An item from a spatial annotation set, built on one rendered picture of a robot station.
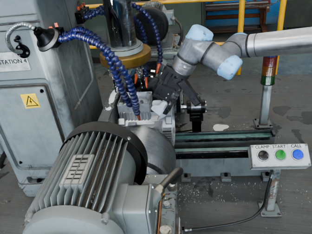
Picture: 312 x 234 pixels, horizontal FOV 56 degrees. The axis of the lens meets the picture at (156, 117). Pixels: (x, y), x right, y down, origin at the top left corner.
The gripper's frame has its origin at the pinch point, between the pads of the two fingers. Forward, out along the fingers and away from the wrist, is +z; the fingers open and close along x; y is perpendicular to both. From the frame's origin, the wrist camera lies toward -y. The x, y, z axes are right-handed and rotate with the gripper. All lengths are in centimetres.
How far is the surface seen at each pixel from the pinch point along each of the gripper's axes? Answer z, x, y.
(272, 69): -25, -33, -41
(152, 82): 1.1, -26.8, 5.5
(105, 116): 4.7, 6.6, 19.1
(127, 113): 4.5, -0.9, 11.8
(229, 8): 11, -432, -103
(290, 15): -22, -440, -204
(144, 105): -1.2, -1.0, 7.6
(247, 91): 2, -71, -54
